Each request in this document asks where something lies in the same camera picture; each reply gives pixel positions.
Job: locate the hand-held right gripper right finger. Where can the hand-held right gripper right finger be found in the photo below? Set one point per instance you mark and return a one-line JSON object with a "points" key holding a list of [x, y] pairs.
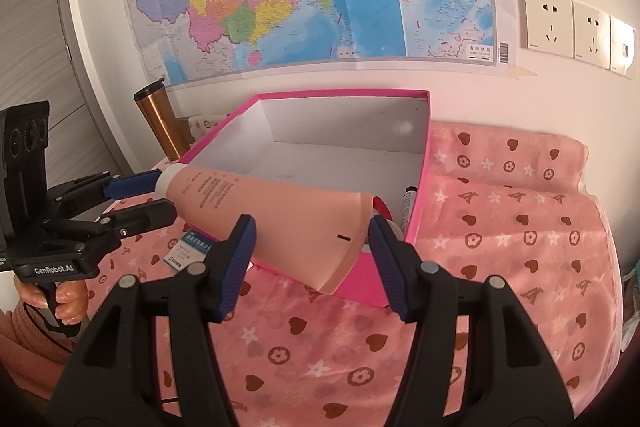
{"points": [[390, 267]]}

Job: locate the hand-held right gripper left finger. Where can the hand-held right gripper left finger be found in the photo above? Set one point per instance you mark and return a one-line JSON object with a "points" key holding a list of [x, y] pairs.
{"points": [[235, 267]]}

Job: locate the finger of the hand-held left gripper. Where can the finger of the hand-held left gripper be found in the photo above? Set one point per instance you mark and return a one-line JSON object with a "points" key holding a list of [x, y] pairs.
{"points": [[132, 184], [145, 214]]}

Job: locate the white and blue medicine box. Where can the white and blue medicine box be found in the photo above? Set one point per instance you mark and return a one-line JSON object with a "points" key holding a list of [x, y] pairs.
{"points": [[187, 252]]}

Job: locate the pink squeeze tube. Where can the pink squeeze tube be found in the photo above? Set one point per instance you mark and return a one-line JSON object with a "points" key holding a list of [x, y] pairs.
{"points": [[260, 217]]}

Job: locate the tape roll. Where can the tape roll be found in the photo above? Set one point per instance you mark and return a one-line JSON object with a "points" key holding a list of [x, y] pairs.
{"points": [[385, 207]]}

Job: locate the small white bottle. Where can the small white bottle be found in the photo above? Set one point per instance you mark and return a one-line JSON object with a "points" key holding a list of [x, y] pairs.
{"points": [[407, 207]]}

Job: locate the pink cardboard box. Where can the pink cardboard box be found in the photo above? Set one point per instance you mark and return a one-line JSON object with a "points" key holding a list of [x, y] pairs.
{"points": [[340, 132]]}

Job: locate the person's left forearm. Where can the person's left forearm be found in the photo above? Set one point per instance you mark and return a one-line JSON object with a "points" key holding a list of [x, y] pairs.
{"points": [[25, 347]]}

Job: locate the person's left hand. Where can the person's left hand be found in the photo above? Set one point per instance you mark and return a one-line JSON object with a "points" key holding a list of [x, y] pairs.
{"points": [[70, 302]]}

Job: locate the copper tumbler with black lid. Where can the copper tumbler with black lid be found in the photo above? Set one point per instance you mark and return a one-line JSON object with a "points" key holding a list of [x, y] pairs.
{"points": [[160, 122]]}

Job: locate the pink printed blanket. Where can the pink printed blanket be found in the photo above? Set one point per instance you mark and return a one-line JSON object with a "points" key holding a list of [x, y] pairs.
{"points": [[500, 232]]}

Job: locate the grey door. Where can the grey door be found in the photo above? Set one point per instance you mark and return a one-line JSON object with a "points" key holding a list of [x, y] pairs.
{"points": [[30, 32]]}

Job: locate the white wall socket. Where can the white wall socket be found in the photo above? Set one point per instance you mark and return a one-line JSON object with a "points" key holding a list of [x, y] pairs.
{"points": [[592, 34], [547, 22]]}

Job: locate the white wall switch plate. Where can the white wall switch plate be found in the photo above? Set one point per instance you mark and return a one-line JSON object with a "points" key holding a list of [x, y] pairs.
{"points": [[622, 49]]}

